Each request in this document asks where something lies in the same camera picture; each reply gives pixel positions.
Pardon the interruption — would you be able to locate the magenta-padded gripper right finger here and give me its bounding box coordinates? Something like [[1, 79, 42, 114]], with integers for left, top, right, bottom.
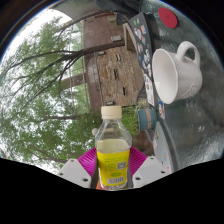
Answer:
[[129, 146, 171, 189]]

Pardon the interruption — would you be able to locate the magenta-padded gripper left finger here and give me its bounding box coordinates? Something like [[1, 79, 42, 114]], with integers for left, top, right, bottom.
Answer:
[[57, 147, 98, 189]]

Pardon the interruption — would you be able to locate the clear bottle with yellow label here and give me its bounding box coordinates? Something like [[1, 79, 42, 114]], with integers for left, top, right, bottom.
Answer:
[[94, 105, 133, 191]]

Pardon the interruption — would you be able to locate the green plant in blue pot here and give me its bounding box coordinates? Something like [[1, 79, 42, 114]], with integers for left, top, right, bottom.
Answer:
[[121, 99, 158, 138]]

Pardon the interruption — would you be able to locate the blue printed card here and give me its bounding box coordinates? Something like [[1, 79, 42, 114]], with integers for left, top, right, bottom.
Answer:
[[158, 100, 166, 120]]

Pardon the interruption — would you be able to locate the white printed card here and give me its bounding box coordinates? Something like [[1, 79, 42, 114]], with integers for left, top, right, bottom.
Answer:
[[144, 73, 156, 108]]

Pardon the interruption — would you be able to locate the white ceramic mug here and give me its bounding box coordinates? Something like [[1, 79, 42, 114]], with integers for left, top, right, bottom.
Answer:
[[151, 40, 204, 105]]

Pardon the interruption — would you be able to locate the dark-trunked tree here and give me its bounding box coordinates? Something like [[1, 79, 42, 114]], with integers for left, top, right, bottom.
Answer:
[[3, 13, 126, 111]]

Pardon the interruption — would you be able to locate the black laptop with stickers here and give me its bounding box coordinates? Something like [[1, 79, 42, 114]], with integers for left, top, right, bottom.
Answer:
[[128, 12, 156, 84]]

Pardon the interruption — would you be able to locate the flat round red coaster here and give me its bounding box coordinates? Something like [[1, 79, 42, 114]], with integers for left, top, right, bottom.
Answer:
[[157, 6, 179, 29]]

